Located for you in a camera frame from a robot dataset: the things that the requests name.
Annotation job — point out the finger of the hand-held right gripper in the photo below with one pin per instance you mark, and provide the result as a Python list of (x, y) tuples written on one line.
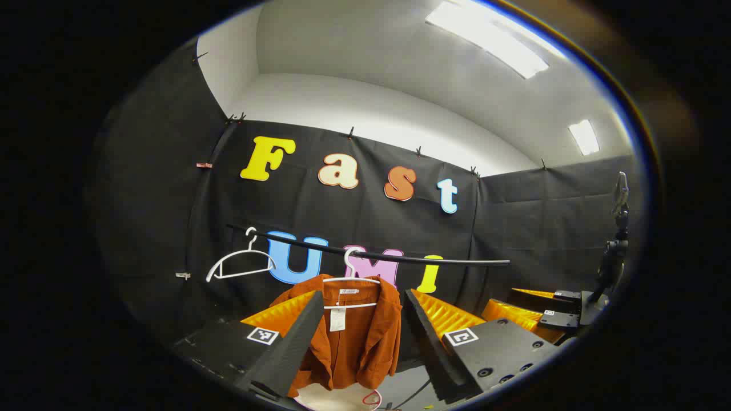
[(565, 297), (559, 319)]

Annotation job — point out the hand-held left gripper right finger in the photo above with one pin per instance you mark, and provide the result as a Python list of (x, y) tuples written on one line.
[(434, 354)]

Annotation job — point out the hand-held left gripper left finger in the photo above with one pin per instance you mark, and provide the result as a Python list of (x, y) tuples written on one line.
[(285, 354)]

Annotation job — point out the white fabric laundry hamper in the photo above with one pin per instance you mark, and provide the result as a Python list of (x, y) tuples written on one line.
[(331, 398)]

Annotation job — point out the black clothes rack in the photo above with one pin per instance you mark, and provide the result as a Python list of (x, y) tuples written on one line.
[(400, 257)]

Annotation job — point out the white plastic clothes hanger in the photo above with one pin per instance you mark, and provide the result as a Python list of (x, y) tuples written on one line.
[(349, 268), (251, 244)]

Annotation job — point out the small ceiling light panel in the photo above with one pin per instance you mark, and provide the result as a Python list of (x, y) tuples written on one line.
[(583, 137)]

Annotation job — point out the black backdrop cloth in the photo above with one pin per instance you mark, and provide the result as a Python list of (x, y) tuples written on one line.
[(365, 211)]

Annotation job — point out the long ceiling light panel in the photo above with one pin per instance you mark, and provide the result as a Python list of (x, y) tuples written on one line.
[(491, 37)]

